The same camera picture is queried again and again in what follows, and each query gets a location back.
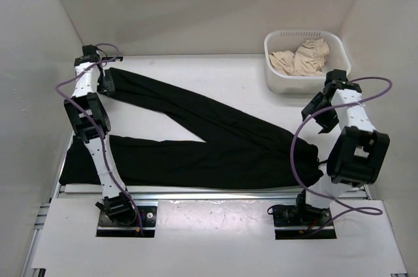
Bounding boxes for aluminium front rail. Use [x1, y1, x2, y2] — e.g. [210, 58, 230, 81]
[132, 192, 298, 201]

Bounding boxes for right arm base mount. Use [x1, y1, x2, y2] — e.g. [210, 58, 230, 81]
[266, 204, 337, 240]

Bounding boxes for white plastic basket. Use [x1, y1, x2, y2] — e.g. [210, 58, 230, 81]
[264, 29, 351, 95]

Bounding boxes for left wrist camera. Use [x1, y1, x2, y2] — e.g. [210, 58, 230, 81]
[74, 44, 101, 67]

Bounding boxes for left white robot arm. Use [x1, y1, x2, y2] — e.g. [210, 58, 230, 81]
[64, 44, 138, 226]

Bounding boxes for beige garment in basket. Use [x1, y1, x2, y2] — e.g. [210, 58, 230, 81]
[268, 39, 330, 76]

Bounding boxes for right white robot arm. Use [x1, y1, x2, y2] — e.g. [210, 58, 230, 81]
[293, 69, 390, 225]

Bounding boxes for black trousers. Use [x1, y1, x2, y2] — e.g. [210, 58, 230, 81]
[58, 67, 324, 190]

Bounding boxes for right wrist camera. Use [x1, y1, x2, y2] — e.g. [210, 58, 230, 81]
[323, 69, 362, 97]

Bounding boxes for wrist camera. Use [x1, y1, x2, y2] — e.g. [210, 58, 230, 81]
[323, 69, 362, 97]
[74, 44, 101, 67]

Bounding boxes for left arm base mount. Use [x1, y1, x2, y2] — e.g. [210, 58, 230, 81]
[96, 201, 158, 238]

